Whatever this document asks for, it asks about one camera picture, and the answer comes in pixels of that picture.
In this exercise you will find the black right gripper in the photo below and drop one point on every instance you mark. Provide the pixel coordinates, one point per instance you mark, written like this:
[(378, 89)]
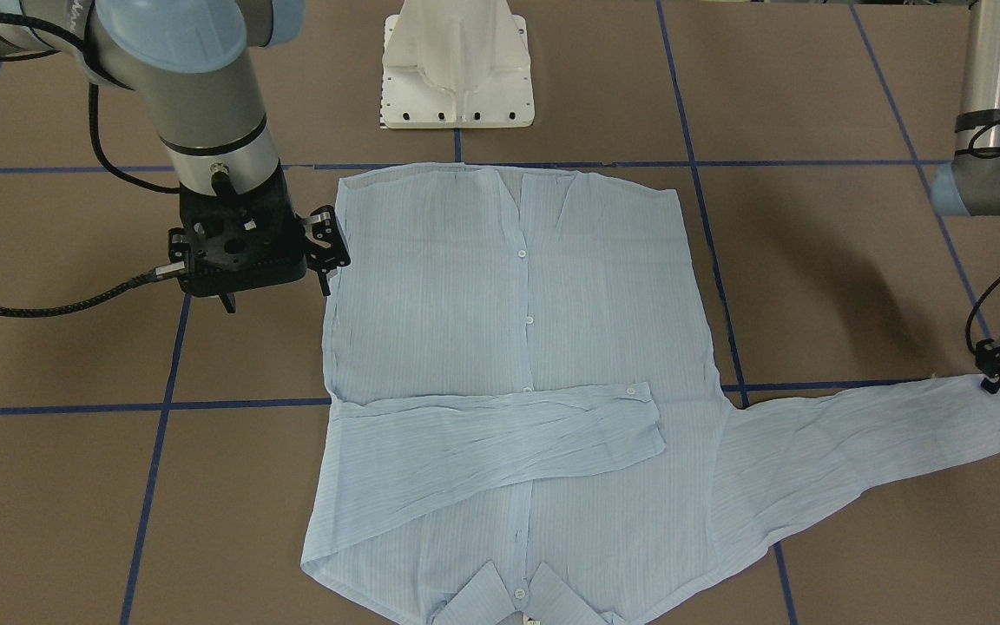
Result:
[(327, 240)]

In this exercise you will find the light blue button shirt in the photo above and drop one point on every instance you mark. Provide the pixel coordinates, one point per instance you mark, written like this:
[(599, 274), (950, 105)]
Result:
[(526, 417)]

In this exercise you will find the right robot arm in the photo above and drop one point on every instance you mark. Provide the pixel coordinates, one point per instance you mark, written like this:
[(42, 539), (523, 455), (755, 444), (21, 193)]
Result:
[(188, 62)]

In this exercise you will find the white camera stand base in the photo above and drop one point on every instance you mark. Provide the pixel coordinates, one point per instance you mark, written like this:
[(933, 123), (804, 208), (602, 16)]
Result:
[(456, 65)]

